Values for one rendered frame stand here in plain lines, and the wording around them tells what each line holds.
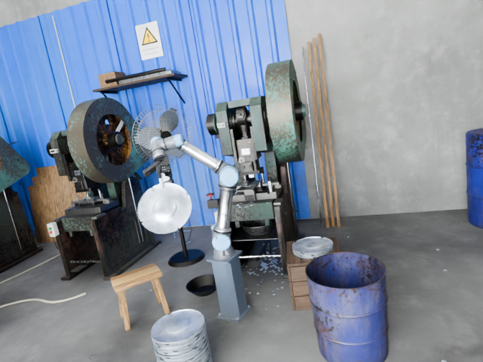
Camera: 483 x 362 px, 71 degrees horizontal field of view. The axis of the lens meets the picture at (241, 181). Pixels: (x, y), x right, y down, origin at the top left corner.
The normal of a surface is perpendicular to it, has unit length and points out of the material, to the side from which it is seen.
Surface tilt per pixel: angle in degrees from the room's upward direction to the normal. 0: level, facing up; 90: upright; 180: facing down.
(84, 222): 90
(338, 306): 92
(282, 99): 77
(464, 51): 90
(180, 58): 90
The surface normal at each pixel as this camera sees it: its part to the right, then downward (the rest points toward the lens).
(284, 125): -0.22, 0.40
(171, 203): 0.00, -0.40
